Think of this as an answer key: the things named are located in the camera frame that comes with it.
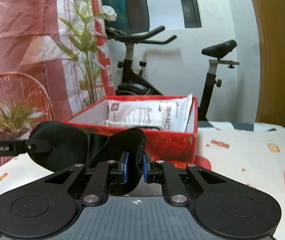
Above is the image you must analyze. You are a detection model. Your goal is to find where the black sleep eye mask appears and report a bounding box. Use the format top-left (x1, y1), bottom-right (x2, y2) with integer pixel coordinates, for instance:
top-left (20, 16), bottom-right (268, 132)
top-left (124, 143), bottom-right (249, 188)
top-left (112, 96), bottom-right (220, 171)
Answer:
top-left (29, 121), bottom-right (146, 196)

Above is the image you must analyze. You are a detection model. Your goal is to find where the white medical mask package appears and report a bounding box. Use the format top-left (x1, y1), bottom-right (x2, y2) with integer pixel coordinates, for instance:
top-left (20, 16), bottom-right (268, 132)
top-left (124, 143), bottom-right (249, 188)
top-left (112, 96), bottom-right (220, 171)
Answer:
top-left (108, 94), bottom-right (192, 132)

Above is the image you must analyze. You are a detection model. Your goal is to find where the red strawberry cardboard box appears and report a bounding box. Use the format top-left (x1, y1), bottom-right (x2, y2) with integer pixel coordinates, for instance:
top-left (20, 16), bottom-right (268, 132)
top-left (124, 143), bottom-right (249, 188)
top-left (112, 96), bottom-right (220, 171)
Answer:
top-left (64, 95), bottom-right (198, 168)

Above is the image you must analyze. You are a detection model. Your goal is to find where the small white mask packet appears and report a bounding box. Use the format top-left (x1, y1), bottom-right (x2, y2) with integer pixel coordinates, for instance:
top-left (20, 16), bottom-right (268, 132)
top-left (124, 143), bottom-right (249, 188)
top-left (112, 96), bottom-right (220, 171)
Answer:
top-left (102, 120), bottom-right (164, 131)

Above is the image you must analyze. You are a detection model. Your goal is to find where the black exercise bike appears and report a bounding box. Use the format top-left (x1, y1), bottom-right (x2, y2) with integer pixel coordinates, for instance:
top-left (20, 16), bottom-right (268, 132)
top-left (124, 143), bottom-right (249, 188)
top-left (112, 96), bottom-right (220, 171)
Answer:
top-left (106, 25), bottom-right (237, 121)

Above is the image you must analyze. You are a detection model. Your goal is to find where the white patterned table cloth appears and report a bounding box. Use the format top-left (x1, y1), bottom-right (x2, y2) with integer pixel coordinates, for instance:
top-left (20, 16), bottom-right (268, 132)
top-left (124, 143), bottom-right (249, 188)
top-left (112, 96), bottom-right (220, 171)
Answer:
top-left (0, 129), bottom-right (285, 239)

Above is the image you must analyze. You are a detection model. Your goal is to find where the pink printed backdrop cloth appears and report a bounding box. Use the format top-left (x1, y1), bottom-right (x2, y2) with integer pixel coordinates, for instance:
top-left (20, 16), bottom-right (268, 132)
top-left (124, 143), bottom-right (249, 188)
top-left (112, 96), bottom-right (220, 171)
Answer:
top-left (0, 0), bottom-right (117, 165)

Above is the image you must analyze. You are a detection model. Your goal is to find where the dark framed window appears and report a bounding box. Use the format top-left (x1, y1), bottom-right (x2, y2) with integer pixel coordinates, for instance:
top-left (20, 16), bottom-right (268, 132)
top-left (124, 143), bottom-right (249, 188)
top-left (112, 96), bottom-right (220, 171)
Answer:
top-left (100, 0), bottom-right (203, 34)

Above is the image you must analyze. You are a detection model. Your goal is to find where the wooden door frame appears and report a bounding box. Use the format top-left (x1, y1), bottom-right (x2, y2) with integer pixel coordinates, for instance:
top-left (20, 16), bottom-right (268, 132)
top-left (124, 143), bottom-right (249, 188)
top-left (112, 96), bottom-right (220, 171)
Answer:
top-left (252, 0), bottom-right (285, 128)

